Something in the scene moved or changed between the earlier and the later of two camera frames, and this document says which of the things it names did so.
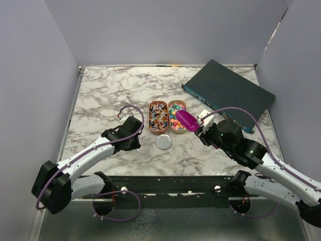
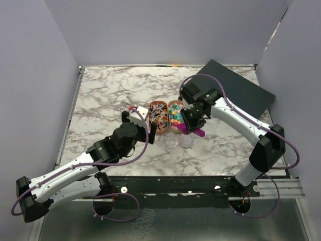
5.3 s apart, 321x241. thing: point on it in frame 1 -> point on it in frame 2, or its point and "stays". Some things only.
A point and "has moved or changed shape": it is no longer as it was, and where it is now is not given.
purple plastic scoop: [187, 120] has moved or changed shape
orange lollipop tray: [158, 117] stays
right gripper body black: [211, 136] -> [192, 119]
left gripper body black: [134, 143] -> [142, 133]
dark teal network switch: [219, 86] stays
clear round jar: [145, 149] -> [170, 143]
